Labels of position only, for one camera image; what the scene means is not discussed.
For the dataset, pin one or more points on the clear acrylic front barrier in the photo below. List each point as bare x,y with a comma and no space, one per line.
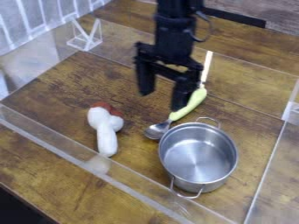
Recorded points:
129,181

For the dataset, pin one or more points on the white red plush mushroom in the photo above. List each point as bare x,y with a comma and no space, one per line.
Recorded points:
106,120

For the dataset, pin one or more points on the green handled metal spoon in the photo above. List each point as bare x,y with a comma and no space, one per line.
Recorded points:
157,130

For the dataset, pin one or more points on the black wall strip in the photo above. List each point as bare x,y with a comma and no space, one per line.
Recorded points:
246,20

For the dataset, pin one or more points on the stainless steel pot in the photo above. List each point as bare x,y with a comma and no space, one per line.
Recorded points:
199,157

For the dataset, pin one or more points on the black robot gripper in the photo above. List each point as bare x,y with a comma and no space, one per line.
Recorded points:
169,56

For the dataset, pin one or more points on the clear acrylic triangle bracket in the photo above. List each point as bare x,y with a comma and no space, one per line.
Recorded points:
86,41

